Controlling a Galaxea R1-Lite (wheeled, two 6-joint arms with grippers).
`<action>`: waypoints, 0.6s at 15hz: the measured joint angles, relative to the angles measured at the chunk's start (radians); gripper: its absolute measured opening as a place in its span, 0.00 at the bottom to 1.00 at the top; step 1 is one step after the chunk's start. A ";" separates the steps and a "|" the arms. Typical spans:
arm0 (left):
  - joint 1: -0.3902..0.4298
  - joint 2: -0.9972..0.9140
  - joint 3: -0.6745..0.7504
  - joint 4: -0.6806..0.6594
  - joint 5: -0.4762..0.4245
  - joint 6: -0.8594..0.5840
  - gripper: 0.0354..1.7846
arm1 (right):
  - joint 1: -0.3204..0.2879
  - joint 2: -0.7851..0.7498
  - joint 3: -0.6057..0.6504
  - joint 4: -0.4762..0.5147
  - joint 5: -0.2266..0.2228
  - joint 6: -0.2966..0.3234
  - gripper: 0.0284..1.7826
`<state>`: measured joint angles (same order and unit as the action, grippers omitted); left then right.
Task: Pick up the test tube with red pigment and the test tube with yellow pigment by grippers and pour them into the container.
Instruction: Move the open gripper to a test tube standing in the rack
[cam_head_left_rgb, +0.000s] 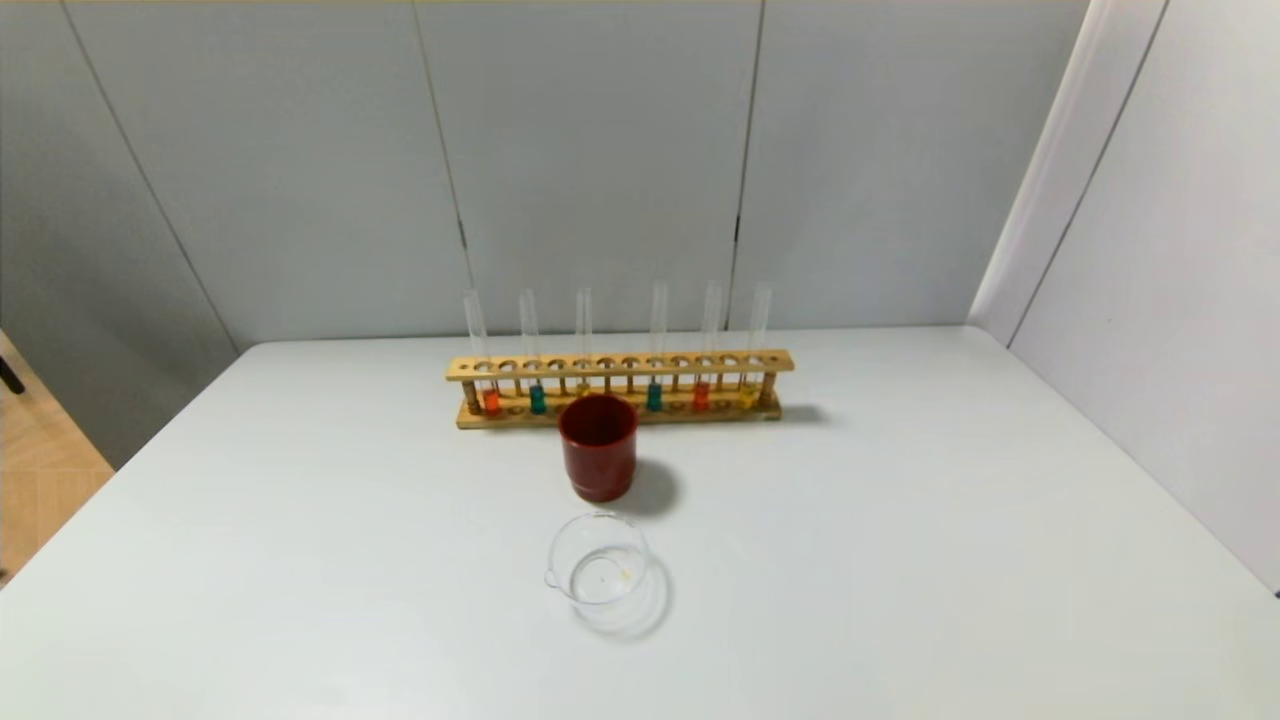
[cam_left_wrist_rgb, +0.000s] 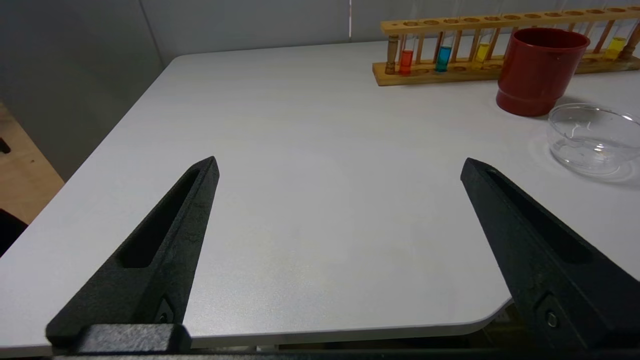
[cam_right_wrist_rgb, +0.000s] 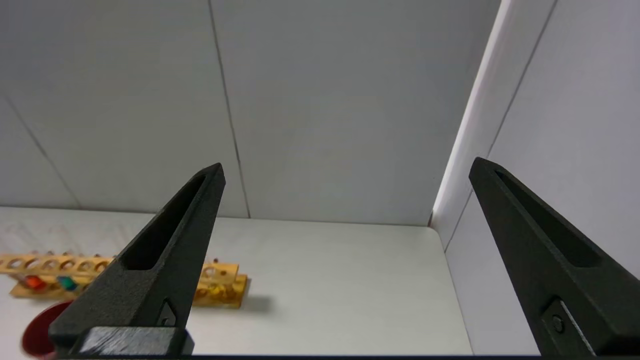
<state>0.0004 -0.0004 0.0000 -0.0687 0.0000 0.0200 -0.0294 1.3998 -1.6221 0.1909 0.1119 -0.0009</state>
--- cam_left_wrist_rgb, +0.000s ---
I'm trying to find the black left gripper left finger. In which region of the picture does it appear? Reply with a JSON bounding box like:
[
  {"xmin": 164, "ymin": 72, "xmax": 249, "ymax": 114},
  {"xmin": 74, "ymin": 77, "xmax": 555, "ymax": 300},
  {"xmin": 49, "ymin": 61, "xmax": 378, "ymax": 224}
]
[{"xmin": 46, "ymin": 156, "xmax": 220, "ymax": 347}]

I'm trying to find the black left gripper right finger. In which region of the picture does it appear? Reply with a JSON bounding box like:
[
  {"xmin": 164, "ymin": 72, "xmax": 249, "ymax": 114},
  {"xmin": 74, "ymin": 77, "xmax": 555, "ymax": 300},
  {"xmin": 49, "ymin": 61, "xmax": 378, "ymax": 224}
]
[{"xmin": 460, "ymin": 157, "xmax": 640, "ymax": 352}]

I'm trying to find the test tube with yellow liquid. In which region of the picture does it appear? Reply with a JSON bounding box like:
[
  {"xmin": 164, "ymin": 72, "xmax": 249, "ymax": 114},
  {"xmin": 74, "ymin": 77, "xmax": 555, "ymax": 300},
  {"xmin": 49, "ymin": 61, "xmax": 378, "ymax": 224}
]
[
  {"xmin": 604, "ymin": 20, "xmax": 629, "ymax": 61},
  {"xmin": 474, "ymin": 27, "xmax": 494, "ymax": 64}
]

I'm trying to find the wooden test tube rack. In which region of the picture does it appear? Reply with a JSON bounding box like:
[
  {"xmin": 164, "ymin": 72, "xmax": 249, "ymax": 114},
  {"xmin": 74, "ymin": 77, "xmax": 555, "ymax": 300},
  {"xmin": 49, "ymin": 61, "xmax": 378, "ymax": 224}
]
[{"xmin": 372, "ymin": 5, "xmax": 640, "ymax": 87}]

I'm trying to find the test tube with blue liquid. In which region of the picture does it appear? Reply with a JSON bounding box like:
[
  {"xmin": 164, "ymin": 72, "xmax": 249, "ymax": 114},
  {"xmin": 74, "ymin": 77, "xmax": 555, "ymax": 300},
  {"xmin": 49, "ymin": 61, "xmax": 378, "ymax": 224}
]
[{"xmin": 435, "ymin": 30, "xmax": 454, "ymax": 73}]

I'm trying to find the test tube with orange liquid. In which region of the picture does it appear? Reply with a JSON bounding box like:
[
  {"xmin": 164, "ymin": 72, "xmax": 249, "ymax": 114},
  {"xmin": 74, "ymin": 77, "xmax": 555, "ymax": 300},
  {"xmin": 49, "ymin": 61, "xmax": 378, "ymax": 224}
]
[{"xmin": 398, "ymin": 32, "xmax": 415, "ymax": 76}]

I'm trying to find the clear glass bowl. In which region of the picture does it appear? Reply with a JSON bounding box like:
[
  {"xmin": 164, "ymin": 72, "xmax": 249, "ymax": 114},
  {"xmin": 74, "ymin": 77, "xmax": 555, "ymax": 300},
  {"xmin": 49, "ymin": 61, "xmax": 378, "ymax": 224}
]
[{"xmin": 546, "ymin": 103, "xmax": 640, "ymax": 177}]

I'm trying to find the large dark object beside table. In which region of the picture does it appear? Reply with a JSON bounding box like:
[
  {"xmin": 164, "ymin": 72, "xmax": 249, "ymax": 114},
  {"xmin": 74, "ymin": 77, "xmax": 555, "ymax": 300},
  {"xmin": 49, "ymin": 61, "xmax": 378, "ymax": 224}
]
[{"xmin": 0, "ymin": 209, "xmax": 29, "ymax": 257}]

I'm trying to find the red plastic cup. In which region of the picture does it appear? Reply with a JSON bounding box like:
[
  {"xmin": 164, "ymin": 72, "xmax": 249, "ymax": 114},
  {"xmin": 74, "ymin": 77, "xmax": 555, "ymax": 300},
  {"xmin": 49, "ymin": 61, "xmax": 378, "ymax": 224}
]
[{"xmin": 496, "ymin": 27, "xmax": 591, "ymax": 117}]

